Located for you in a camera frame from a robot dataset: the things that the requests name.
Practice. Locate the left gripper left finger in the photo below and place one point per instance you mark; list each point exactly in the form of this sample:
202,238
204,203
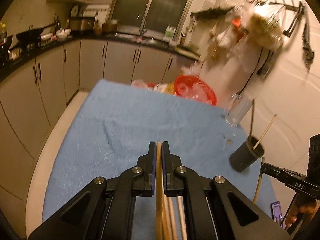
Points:
104,208

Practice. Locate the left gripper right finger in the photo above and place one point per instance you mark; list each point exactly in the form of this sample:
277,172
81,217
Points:
213,207

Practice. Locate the wooden chopstick four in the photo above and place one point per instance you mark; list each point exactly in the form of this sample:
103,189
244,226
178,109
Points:
182,218

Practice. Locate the wooden chopstick nine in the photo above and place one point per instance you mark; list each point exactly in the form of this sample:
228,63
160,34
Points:
256,194

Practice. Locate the wooden chopstick two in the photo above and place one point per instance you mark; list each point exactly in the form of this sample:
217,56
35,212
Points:
166,220

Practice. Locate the wooden chopstick eight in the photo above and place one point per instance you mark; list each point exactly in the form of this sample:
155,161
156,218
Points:
265,131

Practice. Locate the wooden chopstick three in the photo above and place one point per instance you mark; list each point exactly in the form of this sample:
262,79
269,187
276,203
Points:
172,219

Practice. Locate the kitchen faucet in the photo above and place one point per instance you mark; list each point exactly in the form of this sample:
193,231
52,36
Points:
142,29

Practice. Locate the kitchen window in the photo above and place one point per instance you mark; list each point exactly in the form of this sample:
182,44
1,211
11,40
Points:
160,14

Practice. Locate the person's right hand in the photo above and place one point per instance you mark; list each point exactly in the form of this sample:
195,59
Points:
308,209

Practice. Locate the black utensil holder cup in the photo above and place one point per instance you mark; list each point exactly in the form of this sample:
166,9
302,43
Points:
245,155

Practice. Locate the blue towel table cover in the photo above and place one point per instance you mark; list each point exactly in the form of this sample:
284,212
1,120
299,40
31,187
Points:
114,127

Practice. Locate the clear glass mug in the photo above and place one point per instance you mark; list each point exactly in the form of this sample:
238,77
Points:
236,108

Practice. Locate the red plastic basket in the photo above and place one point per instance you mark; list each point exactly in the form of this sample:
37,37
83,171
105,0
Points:
193,88

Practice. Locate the hanging black tongs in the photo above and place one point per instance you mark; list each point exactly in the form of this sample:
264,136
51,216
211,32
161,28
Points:
308,53

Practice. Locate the hanging bag with bread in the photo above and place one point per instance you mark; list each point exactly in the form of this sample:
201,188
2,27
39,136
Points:
264,23

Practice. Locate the brown cooking pot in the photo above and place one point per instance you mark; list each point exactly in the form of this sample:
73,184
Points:
110,26

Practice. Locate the green detergent jug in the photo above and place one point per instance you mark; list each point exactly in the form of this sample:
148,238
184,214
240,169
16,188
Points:
169,33

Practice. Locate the steel rice cooker box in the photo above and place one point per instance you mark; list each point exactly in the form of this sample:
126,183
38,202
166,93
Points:
81,23

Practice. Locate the black wok pan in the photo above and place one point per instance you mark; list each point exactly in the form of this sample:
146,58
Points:
32,35

